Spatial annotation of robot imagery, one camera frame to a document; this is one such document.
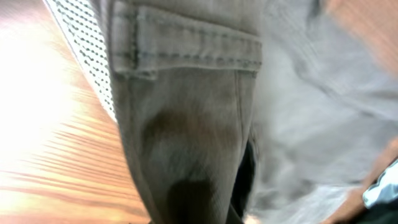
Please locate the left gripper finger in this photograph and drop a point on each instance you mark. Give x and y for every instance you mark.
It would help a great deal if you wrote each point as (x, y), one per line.
(243, 184)

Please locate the grey shorts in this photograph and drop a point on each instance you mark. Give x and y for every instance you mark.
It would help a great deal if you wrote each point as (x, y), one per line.
(189, 83)

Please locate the light blue garment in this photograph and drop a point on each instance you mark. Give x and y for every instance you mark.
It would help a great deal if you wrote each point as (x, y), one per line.
(384, 190)

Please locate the black garment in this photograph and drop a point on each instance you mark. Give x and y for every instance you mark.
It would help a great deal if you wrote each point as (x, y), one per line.
(383, 213)

